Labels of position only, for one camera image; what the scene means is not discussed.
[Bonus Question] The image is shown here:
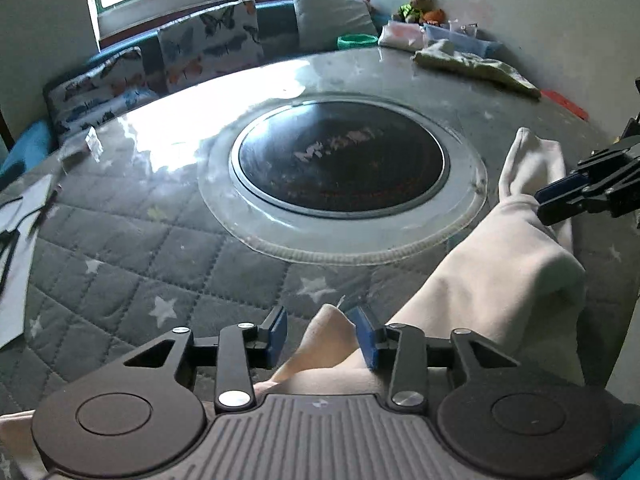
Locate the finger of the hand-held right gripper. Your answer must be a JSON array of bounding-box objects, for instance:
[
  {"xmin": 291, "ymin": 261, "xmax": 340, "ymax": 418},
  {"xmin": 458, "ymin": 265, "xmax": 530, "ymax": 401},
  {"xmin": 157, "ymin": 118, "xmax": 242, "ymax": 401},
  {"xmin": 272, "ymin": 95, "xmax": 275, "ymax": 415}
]
[
  {"xmin": 534, "ymin": 115, "xmax": 640, "ymax": 204},
  {"xmin": 537, "ymin": 180, "xmax": 640, "ymax": 227}
]

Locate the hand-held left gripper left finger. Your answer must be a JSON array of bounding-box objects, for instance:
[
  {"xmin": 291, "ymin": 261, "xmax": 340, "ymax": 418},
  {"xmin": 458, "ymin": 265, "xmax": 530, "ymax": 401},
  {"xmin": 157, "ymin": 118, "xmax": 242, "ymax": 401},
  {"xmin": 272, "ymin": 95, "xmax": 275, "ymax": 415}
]
[{"xmin": 121, "ymin": 304, "xmax": 289, "ymax": 414}]

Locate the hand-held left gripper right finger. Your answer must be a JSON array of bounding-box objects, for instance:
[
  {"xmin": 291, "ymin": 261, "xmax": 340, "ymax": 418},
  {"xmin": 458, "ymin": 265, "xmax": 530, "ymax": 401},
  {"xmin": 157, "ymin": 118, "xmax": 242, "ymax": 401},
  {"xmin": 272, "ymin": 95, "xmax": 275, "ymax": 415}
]
[{"xmin": 346, "ymin": 305, "xmax": 523, "ymax": 415}]

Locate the beige garment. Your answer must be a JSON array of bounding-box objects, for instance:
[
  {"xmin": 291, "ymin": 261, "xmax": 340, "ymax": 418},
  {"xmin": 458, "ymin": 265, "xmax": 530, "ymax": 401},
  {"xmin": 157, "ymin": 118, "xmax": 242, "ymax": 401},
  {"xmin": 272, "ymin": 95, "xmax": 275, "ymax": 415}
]
[{"xmin": 0, "ymin": 126, "xmax": 588, "ymax": 480}]

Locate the red flat object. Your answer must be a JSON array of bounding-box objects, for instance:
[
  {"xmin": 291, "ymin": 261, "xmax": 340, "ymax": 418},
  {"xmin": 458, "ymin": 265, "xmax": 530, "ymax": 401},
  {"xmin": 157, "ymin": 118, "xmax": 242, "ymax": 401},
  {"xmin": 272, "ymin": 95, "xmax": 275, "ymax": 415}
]
[{"xmin": 542, "ymin": 90, "xmax": 590, "ymax": 121}]

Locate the pale yellow cloth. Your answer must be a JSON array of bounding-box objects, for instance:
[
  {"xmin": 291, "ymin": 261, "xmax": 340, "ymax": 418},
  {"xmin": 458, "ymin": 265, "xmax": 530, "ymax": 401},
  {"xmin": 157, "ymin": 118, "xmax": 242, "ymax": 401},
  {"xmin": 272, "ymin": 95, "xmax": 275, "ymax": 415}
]
[{"xmin": 414, "ymin": 40, "xmax": 542, "ymax": 100}]

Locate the clear round plastic cover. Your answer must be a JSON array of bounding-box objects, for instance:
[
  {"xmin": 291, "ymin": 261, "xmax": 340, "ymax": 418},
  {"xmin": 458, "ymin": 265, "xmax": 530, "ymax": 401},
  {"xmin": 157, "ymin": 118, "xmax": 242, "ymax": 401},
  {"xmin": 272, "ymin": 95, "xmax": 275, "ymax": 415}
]
[{"xmin": 196, "ymin": 91, "xmax": 488, "ymax": 267}]

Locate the round black induction cooktop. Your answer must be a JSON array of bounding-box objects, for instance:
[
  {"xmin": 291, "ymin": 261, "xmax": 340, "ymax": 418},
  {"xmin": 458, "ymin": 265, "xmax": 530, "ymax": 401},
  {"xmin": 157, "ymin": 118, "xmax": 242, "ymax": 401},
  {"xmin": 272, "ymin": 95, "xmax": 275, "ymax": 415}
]
[{"xmin": 230, "ymin": 101, "xmax": 451, "ymax": 213}]

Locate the blue plastic tray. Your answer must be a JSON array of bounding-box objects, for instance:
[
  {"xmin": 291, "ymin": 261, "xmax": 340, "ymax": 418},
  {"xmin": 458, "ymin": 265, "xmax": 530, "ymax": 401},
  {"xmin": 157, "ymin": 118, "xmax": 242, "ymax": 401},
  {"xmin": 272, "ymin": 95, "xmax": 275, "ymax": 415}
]
[{"xmin": 422, "ymin": 22, "xmax": 501, "ymax": 58}]

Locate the pink folded cloth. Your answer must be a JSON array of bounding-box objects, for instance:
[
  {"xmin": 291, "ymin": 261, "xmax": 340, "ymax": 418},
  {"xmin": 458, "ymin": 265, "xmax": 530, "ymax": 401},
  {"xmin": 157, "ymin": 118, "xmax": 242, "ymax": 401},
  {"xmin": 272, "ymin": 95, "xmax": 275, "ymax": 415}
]
[{"xmin": 378, "ymin": 21, "xmax": 426, "ymax": 52}]

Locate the stuffed toy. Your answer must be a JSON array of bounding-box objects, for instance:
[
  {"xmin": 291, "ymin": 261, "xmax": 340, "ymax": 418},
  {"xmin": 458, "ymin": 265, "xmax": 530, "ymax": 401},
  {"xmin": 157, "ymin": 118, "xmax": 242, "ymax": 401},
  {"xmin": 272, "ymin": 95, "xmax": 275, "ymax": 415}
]
[{"xmin": 392, "ymin": 0, "xmax": 446, "ymax": 26}]

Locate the green bowl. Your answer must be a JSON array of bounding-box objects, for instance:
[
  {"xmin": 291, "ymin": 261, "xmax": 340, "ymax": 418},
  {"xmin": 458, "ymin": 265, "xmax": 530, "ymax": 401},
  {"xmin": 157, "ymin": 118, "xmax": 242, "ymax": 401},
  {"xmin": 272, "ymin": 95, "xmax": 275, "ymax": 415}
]
[{"xmin": 337, "ymin": 33, "xmax": 379, "ymax": 51}]

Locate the teal fabric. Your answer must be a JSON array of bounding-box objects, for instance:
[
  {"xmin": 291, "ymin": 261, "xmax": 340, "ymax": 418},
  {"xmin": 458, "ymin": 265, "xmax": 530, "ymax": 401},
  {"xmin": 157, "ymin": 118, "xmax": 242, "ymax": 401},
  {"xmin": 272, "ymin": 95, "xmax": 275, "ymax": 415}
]
[{"xmin": 595, "ymin": 437, "xmax": 640, "ymax": 480}]

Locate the white paper sheet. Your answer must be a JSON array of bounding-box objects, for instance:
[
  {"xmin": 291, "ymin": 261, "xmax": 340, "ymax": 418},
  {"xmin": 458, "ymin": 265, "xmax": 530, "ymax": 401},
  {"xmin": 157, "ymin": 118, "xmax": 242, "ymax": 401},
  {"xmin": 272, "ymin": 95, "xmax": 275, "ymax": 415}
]
[{"xmin": 0, "ymin": 175, "xmax": 56, "ymax": 348}]

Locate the clear lidded plastic box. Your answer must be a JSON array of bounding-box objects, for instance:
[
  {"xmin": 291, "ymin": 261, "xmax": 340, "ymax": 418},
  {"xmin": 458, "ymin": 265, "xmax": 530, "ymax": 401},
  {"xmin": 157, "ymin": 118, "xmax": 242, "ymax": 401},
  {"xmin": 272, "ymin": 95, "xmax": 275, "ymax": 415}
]
[{"xmin": 59, "ymin": 126, "xmax": 104, "ymax": 165}]

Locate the grey pillow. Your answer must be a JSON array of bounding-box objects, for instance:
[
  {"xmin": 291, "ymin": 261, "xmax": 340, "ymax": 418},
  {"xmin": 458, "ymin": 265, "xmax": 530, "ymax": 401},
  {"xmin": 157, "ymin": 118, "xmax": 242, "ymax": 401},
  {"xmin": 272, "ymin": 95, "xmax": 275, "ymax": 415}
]
[{"xmin": 292, "ymin": 0, "xmax": 378, "ymax": 53}]

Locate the butterfly print cushion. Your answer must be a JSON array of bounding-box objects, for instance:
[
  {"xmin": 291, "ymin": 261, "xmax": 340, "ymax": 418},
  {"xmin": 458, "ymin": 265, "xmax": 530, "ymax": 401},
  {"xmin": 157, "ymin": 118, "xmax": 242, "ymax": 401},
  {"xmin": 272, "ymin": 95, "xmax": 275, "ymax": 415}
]
[
  {"xmin": 47, "ymin": 47, "xmax": 161, "ymax": 146},
  {"xmin": 157, "ymin": 0, "xmax": 265, "ymax": 96}
]

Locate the teal sofa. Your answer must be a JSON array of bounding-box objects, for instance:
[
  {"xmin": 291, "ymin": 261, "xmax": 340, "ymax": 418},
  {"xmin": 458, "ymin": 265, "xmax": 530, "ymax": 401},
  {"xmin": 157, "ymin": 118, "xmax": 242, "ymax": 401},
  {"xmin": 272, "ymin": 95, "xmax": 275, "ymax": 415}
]
[{"xmin": 0, "ymin": 0, "xmax": 301, "ymax": 176}]

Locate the black rectangular frame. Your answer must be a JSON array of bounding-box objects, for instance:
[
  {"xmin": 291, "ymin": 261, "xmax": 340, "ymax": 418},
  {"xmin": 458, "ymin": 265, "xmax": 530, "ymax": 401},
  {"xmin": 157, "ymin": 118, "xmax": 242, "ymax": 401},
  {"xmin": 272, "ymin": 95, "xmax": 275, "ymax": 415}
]
[{"xmin": 0, "ymin": 195, "xmax": 31, "ymax": 293}]

